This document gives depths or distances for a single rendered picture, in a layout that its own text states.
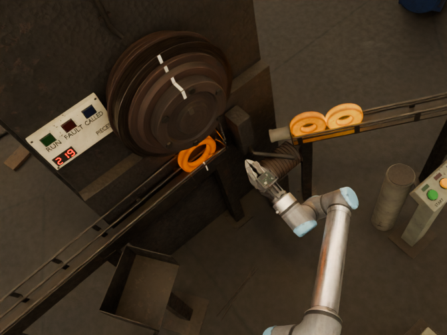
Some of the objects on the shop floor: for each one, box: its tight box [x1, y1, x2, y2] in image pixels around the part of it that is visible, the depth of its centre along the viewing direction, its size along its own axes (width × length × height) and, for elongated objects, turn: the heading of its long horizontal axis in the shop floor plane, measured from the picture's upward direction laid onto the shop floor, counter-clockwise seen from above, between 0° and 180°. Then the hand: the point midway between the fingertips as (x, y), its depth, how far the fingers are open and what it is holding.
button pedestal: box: [388, 160, 447, 259], centre depth 187 cm, size 16×24×62 cm, turn 134°
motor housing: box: [259, 140, 303, 214], centre depth 213 cm, size 13×22×54 cm, turn 134°
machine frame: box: [0, 0, 279, 255], centre depth 183 cm, size 73×108×176 cm
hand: (247, 163), depth 167 cm, fingers closed
